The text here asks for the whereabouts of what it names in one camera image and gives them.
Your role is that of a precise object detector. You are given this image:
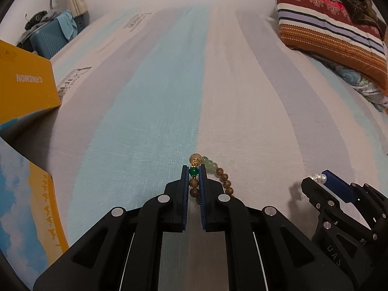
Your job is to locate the striped red pillow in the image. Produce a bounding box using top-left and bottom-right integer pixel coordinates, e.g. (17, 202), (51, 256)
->
(274, 0), (387, 90)

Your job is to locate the cardboard box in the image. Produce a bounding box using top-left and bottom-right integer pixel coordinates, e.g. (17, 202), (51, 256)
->
(0, 39), (70, 287)

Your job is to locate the striped bed sheet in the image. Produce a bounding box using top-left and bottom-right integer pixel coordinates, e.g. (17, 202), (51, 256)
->
(0, 1), (388, 291)

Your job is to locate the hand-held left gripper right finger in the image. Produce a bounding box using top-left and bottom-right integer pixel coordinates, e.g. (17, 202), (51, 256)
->
(198, 165), (355, 291)

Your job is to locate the wooden and green bead bracelet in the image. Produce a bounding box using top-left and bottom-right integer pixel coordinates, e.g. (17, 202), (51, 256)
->
(188, 153), (234, 205)

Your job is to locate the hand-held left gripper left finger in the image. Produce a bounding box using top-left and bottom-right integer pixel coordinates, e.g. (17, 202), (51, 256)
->
(33, 165), (189, 291)

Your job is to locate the dark brown blanket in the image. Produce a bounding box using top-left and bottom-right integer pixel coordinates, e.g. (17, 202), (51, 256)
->
(329, 0), (387, 40)

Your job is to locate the teal suitcase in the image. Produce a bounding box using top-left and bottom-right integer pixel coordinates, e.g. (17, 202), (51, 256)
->
(29, 21), (76, 59)

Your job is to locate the floral bed cloth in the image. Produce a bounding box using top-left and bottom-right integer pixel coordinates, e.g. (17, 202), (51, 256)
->
(315, 51), (388, 113)

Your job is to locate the light blue cloth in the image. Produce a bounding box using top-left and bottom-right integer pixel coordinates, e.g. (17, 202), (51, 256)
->
(56, 11), (80, 41)

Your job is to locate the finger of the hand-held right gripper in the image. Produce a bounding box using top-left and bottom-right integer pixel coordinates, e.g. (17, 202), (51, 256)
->
(301, 178), (340, 219)
(321, 170), (388, 225)

